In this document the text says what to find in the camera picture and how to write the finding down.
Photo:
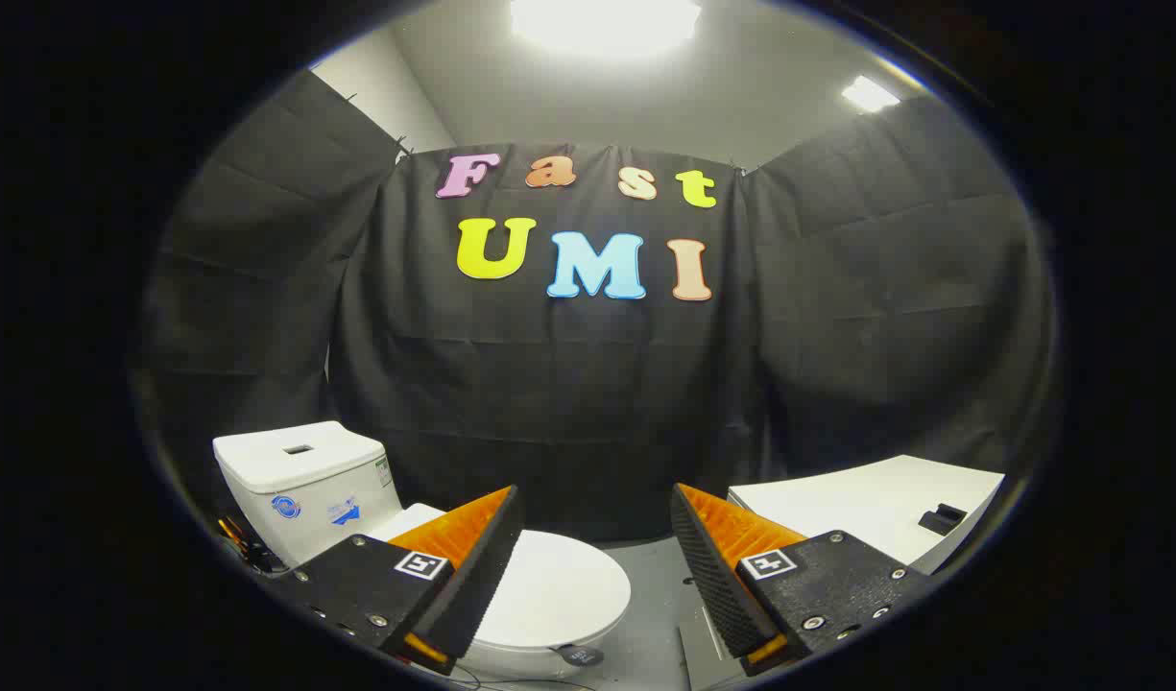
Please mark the white cabinet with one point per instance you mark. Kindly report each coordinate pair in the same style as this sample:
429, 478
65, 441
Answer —
837, 504

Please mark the large ceiling light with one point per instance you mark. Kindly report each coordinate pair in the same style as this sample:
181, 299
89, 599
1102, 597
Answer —
602, 21

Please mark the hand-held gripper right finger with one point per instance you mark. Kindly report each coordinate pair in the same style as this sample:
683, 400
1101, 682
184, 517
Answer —
712, 576

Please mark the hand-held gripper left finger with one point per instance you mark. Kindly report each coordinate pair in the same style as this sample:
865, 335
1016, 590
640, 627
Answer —
482, 576

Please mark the white toilet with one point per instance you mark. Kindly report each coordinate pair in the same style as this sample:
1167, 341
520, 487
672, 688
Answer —
300, 480

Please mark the small black disc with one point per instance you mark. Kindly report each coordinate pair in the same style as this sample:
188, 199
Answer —
580, 655

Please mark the small ceiling light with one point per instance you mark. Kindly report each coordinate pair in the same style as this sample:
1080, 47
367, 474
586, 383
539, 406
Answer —
870, 93

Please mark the black backdrop cloth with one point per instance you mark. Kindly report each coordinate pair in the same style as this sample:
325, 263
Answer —
568, 384

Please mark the grey metal floor plate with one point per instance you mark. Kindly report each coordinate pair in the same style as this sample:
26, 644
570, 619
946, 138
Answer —
703, 657

